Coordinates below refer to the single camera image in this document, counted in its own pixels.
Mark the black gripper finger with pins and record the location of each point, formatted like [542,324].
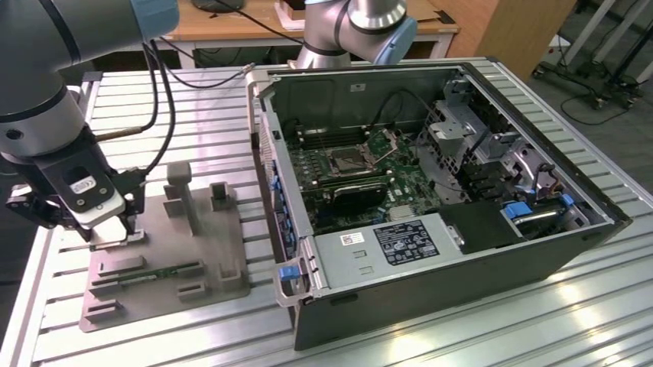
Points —
[35,208]
[136,206]

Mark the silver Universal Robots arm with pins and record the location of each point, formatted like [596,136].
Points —
[62,34]

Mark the black RAM slot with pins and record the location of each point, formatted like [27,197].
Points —
[333,135]
[334,143]
[331,131]
[334,139]

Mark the CPU socket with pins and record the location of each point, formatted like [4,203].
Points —
[349,160]

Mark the grey parts rack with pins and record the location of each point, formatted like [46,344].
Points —
[168,237]

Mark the green RAM stick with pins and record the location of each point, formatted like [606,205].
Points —
[152,275]

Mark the blue case release latch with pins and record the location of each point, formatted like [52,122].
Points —
[289,274]

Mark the black graphics card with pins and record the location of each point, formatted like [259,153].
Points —
[357,197]

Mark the grey power supply unit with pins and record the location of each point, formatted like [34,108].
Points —
[357,264]

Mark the wooden desk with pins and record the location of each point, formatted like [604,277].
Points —
[255,30]

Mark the small silver chipset heatsink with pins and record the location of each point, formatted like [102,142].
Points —
[405,213]

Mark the green motherboard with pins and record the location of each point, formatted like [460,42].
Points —
[407,183]

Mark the black monitor stand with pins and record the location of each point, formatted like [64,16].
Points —
[219,4]

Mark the black open PC case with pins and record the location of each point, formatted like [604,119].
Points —
[407,317]

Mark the metal drive cage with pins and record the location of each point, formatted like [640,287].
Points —
[449,132]

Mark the black plastic air shroud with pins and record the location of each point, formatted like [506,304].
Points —
[480,229]

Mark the blue disk carrier latch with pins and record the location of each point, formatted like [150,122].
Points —
[517,212]

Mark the small blue plastic clip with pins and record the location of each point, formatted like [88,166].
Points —
[568,200]

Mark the wooden cabinet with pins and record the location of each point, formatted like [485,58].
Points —
[525,34]

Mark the metal frame on wheels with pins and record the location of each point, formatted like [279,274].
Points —
[597,72]

